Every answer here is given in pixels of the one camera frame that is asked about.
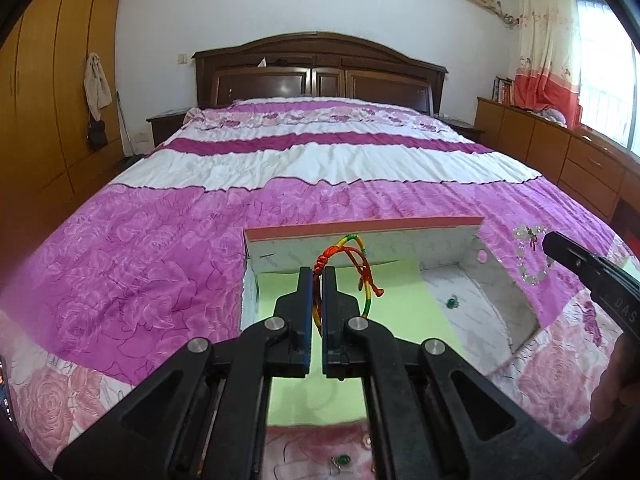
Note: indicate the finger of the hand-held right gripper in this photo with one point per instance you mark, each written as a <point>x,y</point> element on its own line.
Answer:
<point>565,252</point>

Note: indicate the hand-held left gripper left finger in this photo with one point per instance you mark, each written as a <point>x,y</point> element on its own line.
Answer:
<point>306,320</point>

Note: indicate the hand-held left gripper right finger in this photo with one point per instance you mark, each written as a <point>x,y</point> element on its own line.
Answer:
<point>328,320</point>

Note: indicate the pink cardboard box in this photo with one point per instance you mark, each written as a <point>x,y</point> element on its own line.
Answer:
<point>400,247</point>

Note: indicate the person's right hand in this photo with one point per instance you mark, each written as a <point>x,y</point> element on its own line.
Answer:
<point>617,380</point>

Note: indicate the light green paper liner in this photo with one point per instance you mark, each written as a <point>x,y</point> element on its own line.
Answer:
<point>400,300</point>

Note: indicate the low wooden cabinet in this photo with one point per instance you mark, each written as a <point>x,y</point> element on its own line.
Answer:
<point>550,145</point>

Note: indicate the grey cloth bundle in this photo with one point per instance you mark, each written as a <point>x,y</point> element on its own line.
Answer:
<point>554,117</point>

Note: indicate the bed with floral bedspread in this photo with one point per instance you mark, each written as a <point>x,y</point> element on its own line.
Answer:
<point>175,240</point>

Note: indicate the dark wooden nightstand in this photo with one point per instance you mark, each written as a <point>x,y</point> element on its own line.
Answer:
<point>465,127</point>
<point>165,127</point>

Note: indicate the window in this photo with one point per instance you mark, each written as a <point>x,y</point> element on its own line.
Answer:
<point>607,85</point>

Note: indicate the row of books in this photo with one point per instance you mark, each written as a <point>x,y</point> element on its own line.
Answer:
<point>502,91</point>

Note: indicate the cream and orange curtain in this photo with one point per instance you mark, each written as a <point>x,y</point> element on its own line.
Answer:
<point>545,50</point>

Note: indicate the air conditioner pipe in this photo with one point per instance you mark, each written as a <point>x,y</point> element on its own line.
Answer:
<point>506,15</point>

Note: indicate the dark wooden headboard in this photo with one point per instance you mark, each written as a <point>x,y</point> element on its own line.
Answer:
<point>320,55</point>

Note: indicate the thin grey stick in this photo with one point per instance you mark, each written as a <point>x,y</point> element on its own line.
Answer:
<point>123,125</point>

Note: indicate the black hanging bag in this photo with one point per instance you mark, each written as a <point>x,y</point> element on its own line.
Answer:
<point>97,135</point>

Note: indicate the dark flat device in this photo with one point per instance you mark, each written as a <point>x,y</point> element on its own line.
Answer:
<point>4,390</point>

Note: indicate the beige hanging towel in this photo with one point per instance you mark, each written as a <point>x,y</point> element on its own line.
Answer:
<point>96,85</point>

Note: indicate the wooden wardrobe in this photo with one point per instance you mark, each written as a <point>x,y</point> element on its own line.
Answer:
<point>45,85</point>

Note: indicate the white wall switch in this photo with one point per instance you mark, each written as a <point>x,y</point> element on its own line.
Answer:
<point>183,58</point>

